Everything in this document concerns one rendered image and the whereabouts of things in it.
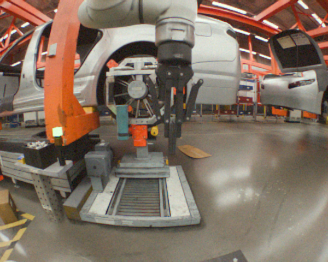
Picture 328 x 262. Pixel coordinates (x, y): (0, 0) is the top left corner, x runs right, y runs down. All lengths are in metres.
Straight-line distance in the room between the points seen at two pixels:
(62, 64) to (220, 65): 1.27
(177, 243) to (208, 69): 1.35
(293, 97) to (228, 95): 1.64
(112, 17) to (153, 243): 1.00
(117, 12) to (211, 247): 1.06
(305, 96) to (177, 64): 2.61
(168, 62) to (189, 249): 0.89
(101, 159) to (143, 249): 0.66
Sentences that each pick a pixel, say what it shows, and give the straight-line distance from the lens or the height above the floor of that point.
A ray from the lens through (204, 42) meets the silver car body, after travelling 1.50.
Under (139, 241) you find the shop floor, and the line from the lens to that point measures 0.98.
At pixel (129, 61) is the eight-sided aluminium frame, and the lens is 1.29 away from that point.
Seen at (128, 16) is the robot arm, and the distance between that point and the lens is 0.37.
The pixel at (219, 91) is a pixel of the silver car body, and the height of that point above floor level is 0.86.
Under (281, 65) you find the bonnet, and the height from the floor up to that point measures 1.86.
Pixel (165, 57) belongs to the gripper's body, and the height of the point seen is 0.86.
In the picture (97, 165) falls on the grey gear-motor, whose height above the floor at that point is 0.34.
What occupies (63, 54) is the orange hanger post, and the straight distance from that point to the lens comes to 1.04.
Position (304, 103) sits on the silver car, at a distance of 2.84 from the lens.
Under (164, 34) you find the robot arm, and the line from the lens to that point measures 0.33.
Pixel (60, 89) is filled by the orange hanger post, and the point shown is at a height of 0.87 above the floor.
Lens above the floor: 0.78
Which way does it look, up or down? 12 degrees down
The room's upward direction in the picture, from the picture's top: straight up
